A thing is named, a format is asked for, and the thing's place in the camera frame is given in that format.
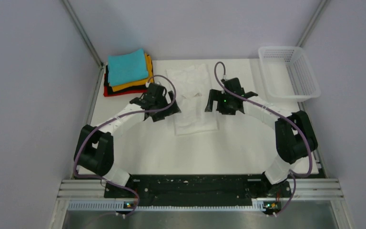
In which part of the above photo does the white plastic basket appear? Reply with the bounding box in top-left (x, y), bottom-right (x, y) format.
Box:
top-left (258, 46), bottom-right (321, 102)

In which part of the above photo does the white t shirt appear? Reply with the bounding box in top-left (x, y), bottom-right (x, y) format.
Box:
top-left (166, 63), bottom-right (218, 136)

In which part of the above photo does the folded black t shirt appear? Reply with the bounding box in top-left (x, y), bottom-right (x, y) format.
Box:
top-left (103, 65), bottom-right (154, 87)

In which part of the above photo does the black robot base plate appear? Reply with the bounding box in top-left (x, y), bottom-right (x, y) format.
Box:
top-left (104, 175), bottom-right (291, 207)

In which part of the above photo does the aluminium frame rail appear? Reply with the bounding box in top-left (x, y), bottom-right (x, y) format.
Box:
top-left (57, 178), bottom-right (344, 200)

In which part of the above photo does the folded red t shirt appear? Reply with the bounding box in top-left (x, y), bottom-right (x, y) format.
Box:
top-left (103, 85), bottom-right (147, 97)

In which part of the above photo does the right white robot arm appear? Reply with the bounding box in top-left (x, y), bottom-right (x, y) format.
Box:
top-left (205, 78), bottom-right (318, 197)

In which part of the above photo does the folded cyan t shirt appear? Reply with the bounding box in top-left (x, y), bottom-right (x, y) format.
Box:
top-left (108, 49), bottom-right (149, 86)

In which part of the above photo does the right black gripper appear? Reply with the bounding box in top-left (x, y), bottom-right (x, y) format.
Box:
top-left (205, 89), bottom-right (236, 115)

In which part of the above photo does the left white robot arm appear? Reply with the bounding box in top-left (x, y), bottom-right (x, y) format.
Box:
top-left (74, 83), bottom-right (180, 197)

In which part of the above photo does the white slotted cable duct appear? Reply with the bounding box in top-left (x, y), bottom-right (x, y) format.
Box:
top-left (67, 200), bottom-right (279, 213)

